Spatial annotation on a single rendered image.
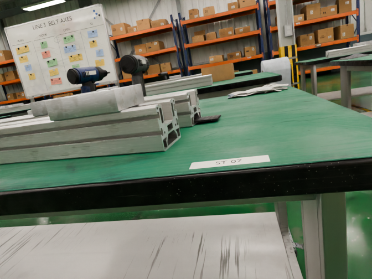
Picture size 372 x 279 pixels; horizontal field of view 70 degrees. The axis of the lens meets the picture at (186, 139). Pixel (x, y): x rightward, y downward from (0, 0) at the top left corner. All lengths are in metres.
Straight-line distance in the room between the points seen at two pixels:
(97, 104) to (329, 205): 0.42
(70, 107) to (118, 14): 11.77
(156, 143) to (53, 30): 3.85
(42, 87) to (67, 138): 3.85
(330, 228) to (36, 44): 4.25
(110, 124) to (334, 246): 0.43
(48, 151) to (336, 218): 0.55
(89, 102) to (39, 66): 3.90
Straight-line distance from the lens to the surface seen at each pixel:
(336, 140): 0.44
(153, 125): 0.47
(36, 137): 0.64
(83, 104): 0.53
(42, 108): 0.88
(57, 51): 4.23
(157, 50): 10.59
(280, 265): 1.06
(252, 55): 10.21
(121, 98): 0.51
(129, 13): 12.10
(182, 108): 0.65
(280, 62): 4.27
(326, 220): 0.47
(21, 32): 4.56
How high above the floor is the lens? 0.91
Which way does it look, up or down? 14 degrees down
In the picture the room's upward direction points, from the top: 10 degrees counter-clockwise
